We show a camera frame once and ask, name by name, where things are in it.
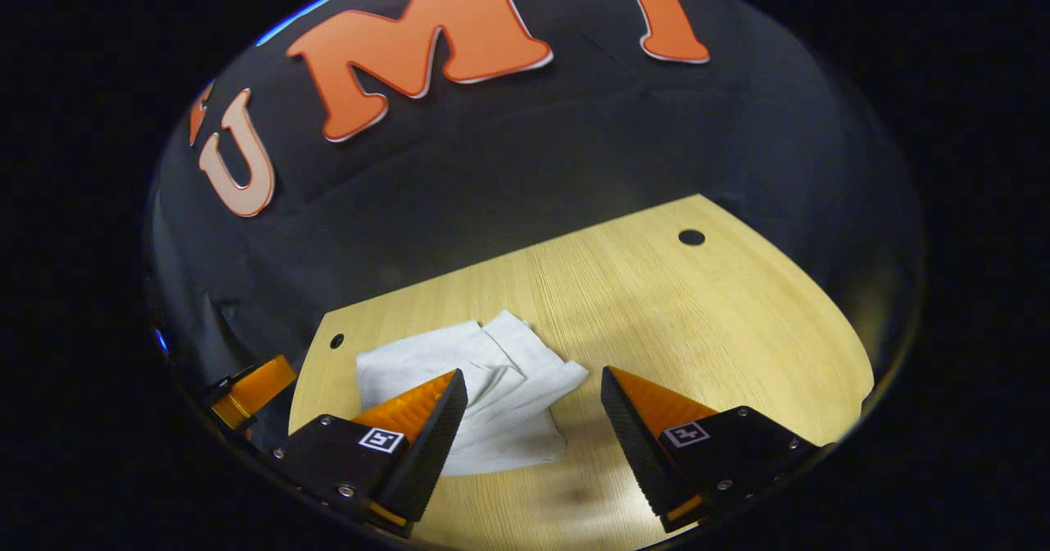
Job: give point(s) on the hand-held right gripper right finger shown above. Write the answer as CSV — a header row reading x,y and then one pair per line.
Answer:
x,y
640,453

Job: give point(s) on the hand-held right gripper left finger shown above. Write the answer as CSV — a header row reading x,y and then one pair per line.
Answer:
x,y
431,453

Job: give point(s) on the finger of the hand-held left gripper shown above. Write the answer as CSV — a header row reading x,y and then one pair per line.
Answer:
x,y
254,387

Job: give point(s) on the white jeans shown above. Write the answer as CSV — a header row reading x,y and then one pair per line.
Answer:
x,y
509,354

